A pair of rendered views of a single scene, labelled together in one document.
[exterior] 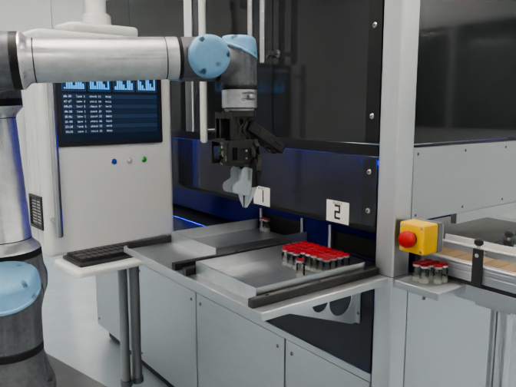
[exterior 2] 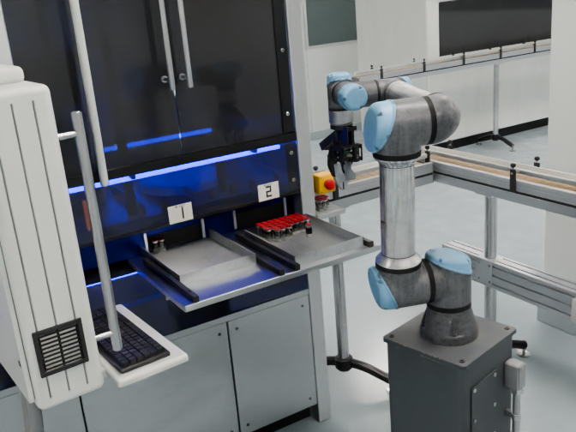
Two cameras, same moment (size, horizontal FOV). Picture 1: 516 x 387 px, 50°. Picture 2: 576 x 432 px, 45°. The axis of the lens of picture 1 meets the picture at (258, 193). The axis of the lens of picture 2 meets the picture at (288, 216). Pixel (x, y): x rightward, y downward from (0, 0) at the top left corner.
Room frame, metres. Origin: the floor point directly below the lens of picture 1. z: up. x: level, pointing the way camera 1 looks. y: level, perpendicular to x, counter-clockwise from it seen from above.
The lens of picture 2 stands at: (1.12, 2.17, 1.71)
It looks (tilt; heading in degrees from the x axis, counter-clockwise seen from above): 18 degrees down; 277
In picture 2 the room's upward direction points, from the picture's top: 5 degrees counter-clockwise
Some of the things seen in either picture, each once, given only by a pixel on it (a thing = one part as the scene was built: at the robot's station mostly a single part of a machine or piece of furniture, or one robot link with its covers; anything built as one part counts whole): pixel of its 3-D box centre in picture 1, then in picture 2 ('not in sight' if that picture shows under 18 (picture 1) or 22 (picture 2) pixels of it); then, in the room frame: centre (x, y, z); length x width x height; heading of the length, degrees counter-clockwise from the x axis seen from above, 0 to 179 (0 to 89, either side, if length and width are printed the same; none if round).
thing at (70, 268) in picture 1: (123, 254); (107, 346); (1.87, 0.47, 0.79); 0.45 x 0.28 x 0.03; 131
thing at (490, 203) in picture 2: not in sight; (490, 276); (0.62, -0.67, 0.46); 0.09 x 0.09 x 0.77; 37
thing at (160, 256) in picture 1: (253, 261); (252, 255); (1.51, 0.01, 0.87); 0.70 x 0.48 x 0.02; 37
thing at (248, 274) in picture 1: (279, 268); (302, 237); (1.35, -0.06, 0.90); 0.34 x 0.26 x 0.04; 126
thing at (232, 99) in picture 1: (239, 100); (342, 117); (1.19, 0.04, 1.32); 0.08 x 0.08 x 0.05
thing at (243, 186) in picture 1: (243, 188); (349, 175); (1.18, 0.03, 1.13); 0.06 x 0.03 x 0.09; 127
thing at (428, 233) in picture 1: (420, 236); (322, 182); (1.29, -0.39, 1.00); 0.08 x 0.07 x 0.07; 127
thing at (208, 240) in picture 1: (239, 236); (195, 255); (1.69, 0.06, 0.90); 0.34 x 0.26 x 0.04; 127
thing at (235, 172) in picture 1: (234, 186); (341, 177); (1.20, 0.05, 1.13); 0.06 x 0.03 x 0.09; 127
